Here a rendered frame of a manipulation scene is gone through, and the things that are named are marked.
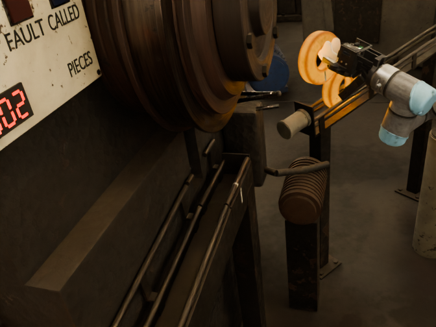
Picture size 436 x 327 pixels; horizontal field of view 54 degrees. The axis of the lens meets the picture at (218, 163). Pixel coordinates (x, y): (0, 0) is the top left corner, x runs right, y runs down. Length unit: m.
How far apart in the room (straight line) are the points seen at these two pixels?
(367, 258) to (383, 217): 0.27
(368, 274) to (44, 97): 1.43
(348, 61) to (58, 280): 0.92
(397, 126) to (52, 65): 0.88
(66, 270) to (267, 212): 1.50
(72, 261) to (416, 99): 0.87
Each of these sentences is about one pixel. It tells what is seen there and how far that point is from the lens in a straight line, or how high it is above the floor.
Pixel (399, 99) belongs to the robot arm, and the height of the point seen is 0.79.
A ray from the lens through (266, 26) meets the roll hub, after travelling 0.80.
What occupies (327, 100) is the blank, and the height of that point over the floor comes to 0.69.
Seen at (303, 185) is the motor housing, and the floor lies 0.53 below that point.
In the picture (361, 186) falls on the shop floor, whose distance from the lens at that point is 2.21.
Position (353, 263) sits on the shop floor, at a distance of 1.81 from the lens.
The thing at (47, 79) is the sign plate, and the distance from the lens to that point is 0.62.
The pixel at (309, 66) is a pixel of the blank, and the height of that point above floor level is 0.83.
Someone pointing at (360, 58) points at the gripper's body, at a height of 0.87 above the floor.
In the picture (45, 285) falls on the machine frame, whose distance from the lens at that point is 0.64.
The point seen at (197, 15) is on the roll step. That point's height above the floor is 1.13.
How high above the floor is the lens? 1.28
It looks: 32 degrees down
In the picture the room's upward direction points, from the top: 8 degrees counter-clockwise
